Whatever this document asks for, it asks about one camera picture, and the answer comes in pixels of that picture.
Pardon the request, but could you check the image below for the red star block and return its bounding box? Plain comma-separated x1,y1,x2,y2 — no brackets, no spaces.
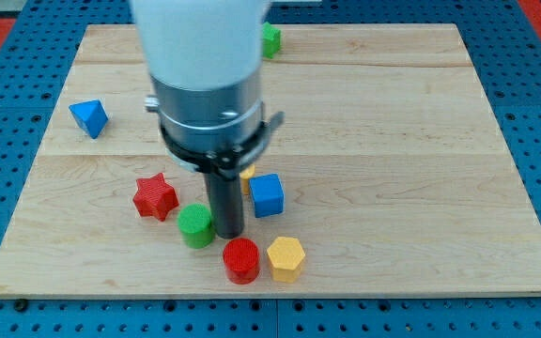
132,173,179,222

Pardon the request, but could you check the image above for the light wooden board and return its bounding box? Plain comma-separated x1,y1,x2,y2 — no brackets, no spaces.
0,24,541,300

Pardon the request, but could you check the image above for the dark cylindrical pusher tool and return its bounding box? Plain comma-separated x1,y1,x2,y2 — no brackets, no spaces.
204,174,244,238

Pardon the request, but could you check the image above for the blue cube block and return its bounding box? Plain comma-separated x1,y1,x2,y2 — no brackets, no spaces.
249,174,285,218

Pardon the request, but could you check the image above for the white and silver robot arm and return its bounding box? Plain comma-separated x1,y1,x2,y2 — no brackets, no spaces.
130,0,285,181

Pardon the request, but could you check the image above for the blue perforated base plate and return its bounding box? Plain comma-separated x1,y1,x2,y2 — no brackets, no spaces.
0,0,541,337

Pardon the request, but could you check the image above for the green cylinder block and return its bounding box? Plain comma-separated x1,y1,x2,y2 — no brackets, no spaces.
178,204,216,249

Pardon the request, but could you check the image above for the yellow heart block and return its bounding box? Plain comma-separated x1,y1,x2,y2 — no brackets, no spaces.
240,164,255,195

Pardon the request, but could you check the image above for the yellow hexagon block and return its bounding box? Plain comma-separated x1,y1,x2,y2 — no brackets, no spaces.
267,237,306,283

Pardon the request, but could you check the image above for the blue triangular block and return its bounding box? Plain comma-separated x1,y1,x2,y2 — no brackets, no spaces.
69,100,109,139

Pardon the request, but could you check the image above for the red cylinder block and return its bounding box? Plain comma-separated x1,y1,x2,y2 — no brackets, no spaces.
223,238,260,284

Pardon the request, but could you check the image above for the green cube block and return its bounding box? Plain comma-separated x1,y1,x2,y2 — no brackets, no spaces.
262,22,282,59

